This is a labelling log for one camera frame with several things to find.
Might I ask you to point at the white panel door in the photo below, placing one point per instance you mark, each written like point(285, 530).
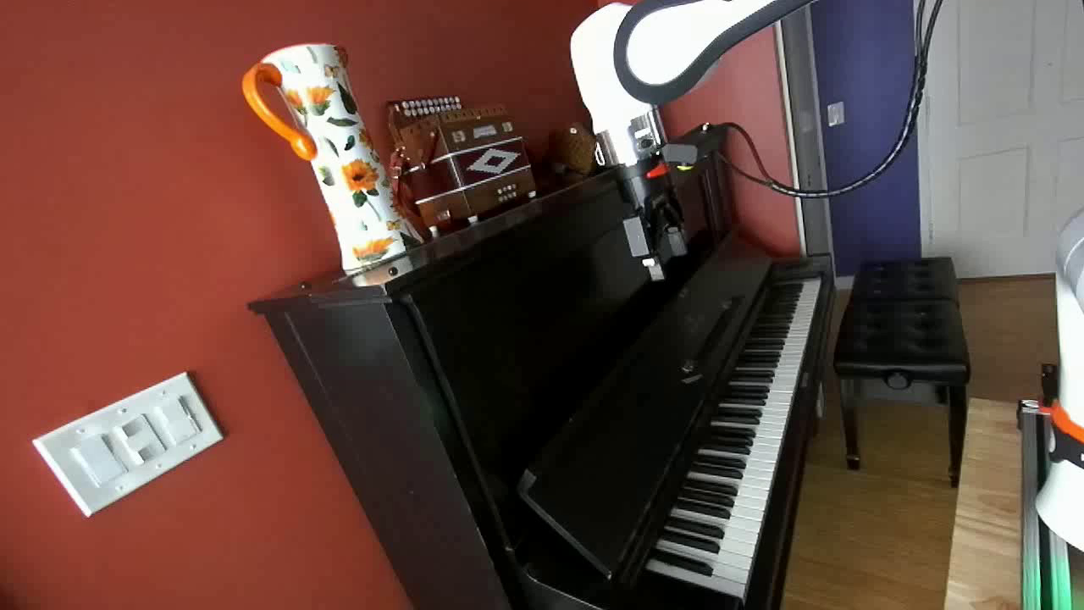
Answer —
point(999, 137)

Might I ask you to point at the green metal stand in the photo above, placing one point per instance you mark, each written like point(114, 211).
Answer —
point(1041, 543)

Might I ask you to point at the black tufted piano bench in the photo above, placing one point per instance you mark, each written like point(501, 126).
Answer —
point(903, 322)

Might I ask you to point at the small white wall switch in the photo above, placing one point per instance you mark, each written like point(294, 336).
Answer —
point(836, 113)

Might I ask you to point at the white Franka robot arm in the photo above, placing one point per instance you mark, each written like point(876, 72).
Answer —
point(678, 40)

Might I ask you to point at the small brown wooden ornament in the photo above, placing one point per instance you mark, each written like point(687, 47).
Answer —
point(578, 150)

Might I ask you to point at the white light switch plate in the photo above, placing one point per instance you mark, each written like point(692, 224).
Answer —
point(128, 442)

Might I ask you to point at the black piano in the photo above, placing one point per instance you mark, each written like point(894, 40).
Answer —
point(542, 375)

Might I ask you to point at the brown decorative wooden box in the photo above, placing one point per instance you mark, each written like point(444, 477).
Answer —
point(476, 165)

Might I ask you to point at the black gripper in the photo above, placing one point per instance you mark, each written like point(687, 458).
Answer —
point(645, 191)

